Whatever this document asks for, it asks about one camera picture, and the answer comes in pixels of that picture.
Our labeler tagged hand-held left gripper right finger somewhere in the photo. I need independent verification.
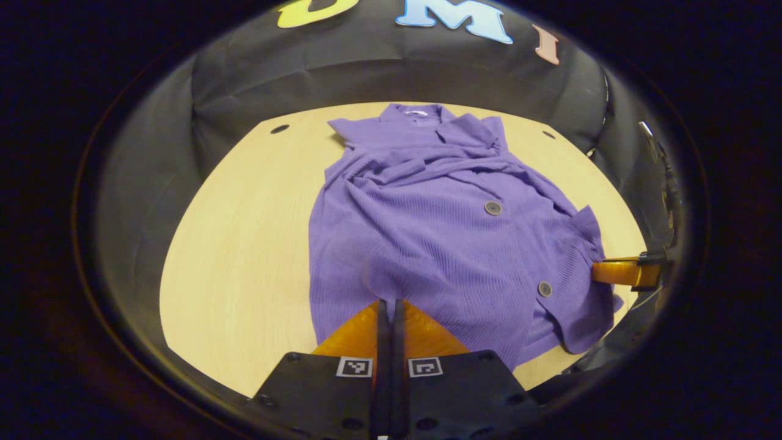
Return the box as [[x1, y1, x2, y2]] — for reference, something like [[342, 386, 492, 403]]
[[391, 298, 542, 440]]

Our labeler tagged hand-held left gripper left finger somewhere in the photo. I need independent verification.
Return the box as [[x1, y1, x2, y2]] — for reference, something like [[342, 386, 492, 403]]
[[247, 298, 392, 440]]

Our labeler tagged purple knit cardigan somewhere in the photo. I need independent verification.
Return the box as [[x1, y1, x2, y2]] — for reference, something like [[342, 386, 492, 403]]
[[307, 103, 624, 372]]

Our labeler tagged black backdrop cloth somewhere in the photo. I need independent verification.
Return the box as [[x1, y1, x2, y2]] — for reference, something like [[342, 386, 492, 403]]
[[98, 0, 680, 367]]

